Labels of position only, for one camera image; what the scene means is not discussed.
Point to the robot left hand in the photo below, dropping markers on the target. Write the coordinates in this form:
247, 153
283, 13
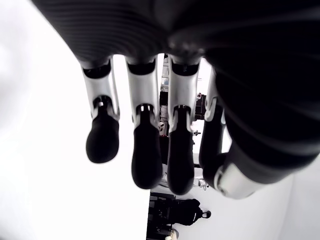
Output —
200, 30

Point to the person in black hoodie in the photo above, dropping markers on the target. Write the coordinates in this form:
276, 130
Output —
190, 212

